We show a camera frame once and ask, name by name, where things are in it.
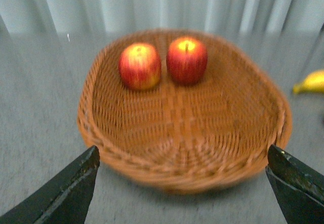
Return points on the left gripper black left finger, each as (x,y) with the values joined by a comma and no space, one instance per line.
(63,199)

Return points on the red yellow apple left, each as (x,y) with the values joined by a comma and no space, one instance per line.
(140,66)

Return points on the red apple with stem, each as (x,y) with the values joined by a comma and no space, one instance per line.
(186,60)

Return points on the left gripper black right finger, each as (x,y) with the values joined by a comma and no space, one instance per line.
(297,187)

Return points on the brown wicker basket with apples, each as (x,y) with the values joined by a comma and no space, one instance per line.
(184,140)

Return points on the white pleated curtain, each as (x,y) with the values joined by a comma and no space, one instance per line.
(243,16)

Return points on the yellow banana near apple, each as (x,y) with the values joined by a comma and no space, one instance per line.
(312,83)

